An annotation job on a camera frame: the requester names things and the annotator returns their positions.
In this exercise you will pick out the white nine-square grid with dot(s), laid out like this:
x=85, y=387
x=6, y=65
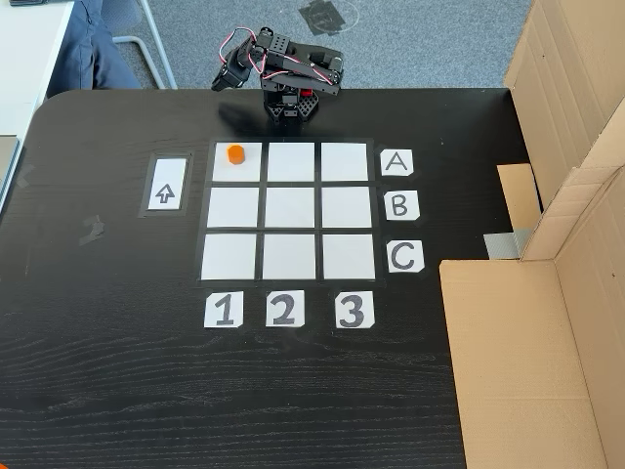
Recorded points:
x=290, y=210

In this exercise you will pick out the brown cardboard box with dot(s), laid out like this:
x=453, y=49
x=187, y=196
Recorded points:
x=512, y=366
x=561, y=49

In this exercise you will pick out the white side table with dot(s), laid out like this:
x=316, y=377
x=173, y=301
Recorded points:
x=24, y=58

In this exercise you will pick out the orange round token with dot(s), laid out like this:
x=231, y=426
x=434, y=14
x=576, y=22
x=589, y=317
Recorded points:
x=236, y=154

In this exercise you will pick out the grey duct tape strip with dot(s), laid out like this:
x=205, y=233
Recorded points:
x=505, y=243

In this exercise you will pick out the clear tape scraps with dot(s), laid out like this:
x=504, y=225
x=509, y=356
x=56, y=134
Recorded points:
x=92, y=230

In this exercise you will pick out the red and black clamp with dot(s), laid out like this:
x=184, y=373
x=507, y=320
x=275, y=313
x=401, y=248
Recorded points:
x=306, y=93

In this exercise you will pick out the paper label number 1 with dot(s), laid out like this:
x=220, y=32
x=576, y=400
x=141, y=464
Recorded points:
x=223, y=310

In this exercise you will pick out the white arrow paper sheet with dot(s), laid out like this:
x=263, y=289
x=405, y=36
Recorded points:
x=166, y=185

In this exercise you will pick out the black floor tape mark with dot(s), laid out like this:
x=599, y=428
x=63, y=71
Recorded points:
x=324, y=17

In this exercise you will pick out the paper label letter A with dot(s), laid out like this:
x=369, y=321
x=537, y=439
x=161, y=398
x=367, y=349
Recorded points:
x=396, y=163

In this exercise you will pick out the small orange object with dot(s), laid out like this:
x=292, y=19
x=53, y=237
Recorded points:
x=6, y=465

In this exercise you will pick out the paper label number 2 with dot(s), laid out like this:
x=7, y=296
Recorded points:
x=284, y=308

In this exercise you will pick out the paper label number 3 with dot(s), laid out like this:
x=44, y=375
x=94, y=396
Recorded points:
x=354, y=310

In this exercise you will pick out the grey metal chair frame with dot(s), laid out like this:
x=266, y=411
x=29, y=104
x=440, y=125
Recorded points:
x=156, y=58

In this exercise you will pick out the clear tape scrap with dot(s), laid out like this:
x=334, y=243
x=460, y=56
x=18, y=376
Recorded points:
x=25, y=177

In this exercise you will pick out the paper label letter B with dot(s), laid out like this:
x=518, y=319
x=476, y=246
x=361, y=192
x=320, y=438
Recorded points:
x=401, y=205

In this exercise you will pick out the person's leg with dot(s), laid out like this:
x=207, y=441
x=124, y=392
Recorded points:
x=83, y=54

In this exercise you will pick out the paper label letter C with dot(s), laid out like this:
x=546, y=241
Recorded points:
x=405, y=257

